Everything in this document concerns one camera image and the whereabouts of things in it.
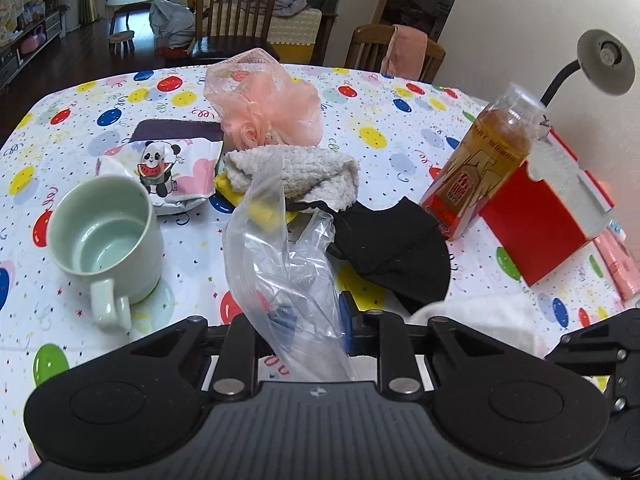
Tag wooden chair with dark seat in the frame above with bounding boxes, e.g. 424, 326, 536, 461
187, 0, 281, 66

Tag grey white bag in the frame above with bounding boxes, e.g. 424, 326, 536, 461
149, 0, 197, 51

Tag clear plastic bag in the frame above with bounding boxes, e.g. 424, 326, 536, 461
222, 157, 359, 383

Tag pale green ceramic mug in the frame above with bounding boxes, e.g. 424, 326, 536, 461
46, 175, 166, 334

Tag pink mesh bath loofah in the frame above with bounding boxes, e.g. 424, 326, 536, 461
204, 47, 326, 152

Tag dark purple towel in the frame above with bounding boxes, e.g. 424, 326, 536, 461
131, 118, 224, 144

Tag white fluffy towel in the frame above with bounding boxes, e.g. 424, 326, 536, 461
222, 145, 361, 214

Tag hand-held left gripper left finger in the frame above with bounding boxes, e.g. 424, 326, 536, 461
129, 307, 298, 396

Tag small wooden stool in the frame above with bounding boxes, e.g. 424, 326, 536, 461
108, 31, 136, 59

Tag black face mask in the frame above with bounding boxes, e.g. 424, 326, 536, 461
285, 196, 451, 314

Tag pink towel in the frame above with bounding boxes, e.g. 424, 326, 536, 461
380, 25, 430, 81

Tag grey clothes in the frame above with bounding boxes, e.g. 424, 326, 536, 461
274, 0, 309, 19

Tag red cardboard box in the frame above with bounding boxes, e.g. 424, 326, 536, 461
479, 130, 616, 287

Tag sofa with cream cover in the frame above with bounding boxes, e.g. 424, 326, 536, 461
240, 0, 339, 64

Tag low television cabinet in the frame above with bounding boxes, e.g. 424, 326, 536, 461
0, 6, 69, 92

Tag balloon print tablecloth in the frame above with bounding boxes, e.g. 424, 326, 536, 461
0, 62, 640, 467

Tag grey desk lamp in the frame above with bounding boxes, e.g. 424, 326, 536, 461
537, 29, 636, 109

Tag yellow cloth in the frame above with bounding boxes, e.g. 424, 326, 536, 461
214, 172, 301, 234

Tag panda print pouch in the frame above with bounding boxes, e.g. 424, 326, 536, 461
97, 137, 224, 217

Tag amber tea bottle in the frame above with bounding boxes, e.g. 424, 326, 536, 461
420, 81, 554, 240

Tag pink tube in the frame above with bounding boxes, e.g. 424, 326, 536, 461
594, 220, 640, 304

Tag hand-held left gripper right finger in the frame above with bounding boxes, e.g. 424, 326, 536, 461
338, 290, 504, 396

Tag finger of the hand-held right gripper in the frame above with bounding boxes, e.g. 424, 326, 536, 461
544, 309, 640, 414

